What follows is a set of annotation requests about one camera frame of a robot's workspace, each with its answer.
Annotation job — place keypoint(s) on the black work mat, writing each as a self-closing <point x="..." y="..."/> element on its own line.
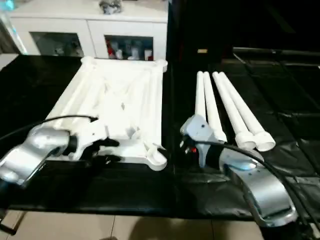
<point x="150" y="192"/>

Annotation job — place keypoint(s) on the white plastic table top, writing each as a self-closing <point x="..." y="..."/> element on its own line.
<point x="120" y="100"/>

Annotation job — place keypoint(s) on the white glass-door cabinet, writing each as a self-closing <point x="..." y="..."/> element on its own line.
<point x="75" y="25"/>

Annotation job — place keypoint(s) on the small brown tag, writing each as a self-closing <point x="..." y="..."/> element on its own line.
<point x="202" y="50"/>

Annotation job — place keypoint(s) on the dark object on cabinet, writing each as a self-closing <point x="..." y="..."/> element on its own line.
<point x="110" y="6"/>

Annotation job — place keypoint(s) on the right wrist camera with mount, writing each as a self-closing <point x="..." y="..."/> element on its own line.
<point x="196" y="127"/>

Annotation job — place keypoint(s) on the black tripod leg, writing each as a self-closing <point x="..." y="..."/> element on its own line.
<point x="6" y="227"/>

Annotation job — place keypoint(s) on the pale blue plastic sheet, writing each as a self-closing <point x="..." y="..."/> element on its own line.
<point x="7" y="6"/>

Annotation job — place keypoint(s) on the white plastic table leg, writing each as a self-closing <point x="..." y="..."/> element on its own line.
<point x="212" y="105"/>
<point x="200" y="95"/>
<point x="232" y="107"/>
<point x="245" y="107"/>

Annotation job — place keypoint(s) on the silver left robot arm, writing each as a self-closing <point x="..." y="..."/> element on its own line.
<point x="30" y="152"/>

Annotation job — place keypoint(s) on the long black bar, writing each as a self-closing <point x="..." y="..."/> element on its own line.
<point x="275" y="50"/>

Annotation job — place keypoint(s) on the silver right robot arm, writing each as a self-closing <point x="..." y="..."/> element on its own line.
<point x="260" y="190"/>

